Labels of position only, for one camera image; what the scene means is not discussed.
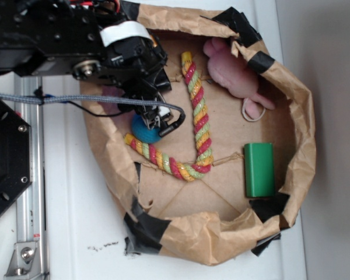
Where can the aluminium extrusion rail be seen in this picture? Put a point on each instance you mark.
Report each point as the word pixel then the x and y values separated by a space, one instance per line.
pixel 30 206

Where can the pink plush bunny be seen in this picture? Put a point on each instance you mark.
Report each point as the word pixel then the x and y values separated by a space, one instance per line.
pixel 233 74

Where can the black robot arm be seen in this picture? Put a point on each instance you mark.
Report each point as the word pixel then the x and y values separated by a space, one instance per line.
pixel 94 41

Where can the brown paper bag bin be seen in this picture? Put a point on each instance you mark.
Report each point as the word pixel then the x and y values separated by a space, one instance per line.
pixel 210 220

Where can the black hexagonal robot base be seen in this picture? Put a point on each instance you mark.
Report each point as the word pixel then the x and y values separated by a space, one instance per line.
pixel 14 156

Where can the red yellow green rope toy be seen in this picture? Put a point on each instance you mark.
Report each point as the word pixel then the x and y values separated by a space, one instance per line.
pixel 204 160

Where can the blue dimpled ball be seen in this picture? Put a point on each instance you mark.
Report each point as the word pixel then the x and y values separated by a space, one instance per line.
pixel 142 133

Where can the green rectangular block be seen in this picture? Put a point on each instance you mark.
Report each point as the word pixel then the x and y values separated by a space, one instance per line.
pixel 259 170

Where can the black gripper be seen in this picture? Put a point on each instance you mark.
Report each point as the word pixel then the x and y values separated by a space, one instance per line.
pixel 135 63

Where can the metal corner bracket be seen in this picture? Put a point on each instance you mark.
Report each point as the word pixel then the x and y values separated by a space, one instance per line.
pixel 25 261

